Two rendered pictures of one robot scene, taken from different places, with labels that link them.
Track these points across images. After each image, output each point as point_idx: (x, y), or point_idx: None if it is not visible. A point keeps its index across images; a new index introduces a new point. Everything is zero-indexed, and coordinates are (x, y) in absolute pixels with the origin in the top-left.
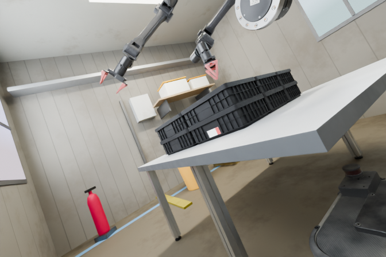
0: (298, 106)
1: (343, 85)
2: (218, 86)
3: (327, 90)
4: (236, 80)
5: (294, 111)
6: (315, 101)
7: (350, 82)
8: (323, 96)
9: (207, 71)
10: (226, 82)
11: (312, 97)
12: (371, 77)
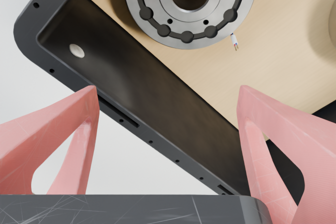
0: (55, 96)
1: (116, 191)
2: None
3: (146, 183)
4: (136, 135)
5: (3, 68)
6: (22, 109)
7: (102, 192)
8: (65, 141)
9: (327, 160)
10: (26, 57)
11: (148, 160)
12: (32, 179)
